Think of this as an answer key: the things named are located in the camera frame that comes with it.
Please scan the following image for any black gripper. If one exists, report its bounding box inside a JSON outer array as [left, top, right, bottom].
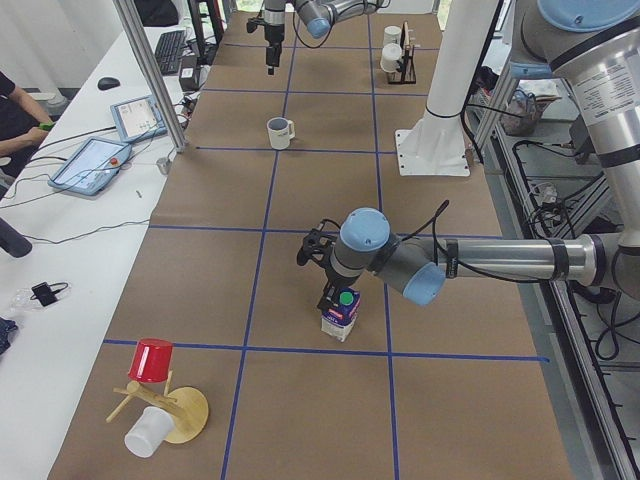
[[317, 269, 356, 311], [264, 24, 282, 76]]

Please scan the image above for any white milk carton green cap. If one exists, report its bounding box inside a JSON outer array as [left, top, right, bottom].
[[321, 288, 361, 342]]

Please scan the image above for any white ribbed mug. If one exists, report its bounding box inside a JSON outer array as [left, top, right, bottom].
[[266, 117, 296, 150]]

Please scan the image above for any wooden cup tree stand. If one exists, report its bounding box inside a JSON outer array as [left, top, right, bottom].
[[104, 369, 210, 445]]

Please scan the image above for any red plastic cup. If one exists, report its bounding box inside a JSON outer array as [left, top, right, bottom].
[[128, 338, 173, 383]]

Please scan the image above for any white plastic cup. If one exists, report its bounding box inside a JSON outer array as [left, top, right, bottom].
[[124, 406, 175, 458]]

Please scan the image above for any black keyboard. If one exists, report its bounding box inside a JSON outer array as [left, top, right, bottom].
[[154, 30, 186, 76]]

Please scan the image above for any white mug lower rack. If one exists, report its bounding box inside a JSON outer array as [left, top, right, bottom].
[[380, 43, 403, 73]]

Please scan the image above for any white mug rack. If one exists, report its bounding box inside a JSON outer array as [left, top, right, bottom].
[[382, 25, 403, 46], [380, 43, 403, 73]]

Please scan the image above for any white mug upper rack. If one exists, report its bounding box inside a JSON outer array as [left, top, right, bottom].
[[382, 25, 403, 46]]

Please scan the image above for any teach pendant far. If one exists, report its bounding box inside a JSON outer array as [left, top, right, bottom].
[[110, 95, 167, 143]]

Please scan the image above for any teach pendant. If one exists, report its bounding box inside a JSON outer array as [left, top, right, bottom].
[[48, 137, 132, 197], [110, 95, 167, 143]]

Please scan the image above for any small metal cylinder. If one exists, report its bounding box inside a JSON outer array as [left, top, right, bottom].
[[156, 158, 171, 175]]

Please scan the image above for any black computer mouse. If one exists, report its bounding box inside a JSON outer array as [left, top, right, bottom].
[[97, 77, 121, 91]]

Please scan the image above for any round bamboo stand base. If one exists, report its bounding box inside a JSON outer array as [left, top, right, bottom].
[[165, 386, 209, 444]]

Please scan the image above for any teach pendant near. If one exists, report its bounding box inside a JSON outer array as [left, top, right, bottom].
[[48, 137, 132, 197]]

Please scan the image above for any seated person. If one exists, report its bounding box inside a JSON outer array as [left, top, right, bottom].
[[1, 73, 54, 178]]

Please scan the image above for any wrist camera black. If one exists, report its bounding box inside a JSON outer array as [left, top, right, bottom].
[[296, 228, 336, 268], [246, 17, 265, 34]]

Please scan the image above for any black wire mug rack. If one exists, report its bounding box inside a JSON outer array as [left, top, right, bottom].
[[383, 21, 417, 85]]

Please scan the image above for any aluminium frame post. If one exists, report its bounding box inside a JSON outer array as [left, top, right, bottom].
[[113, 0, 187, 153]]

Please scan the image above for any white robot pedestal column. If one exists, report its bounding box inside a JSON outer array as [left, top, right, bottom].
[[396, 0, 501, 177]]

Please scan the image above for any small black device with cable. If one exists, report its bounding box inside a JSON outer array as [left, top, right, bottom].
[[31, 282, 69, 307]]

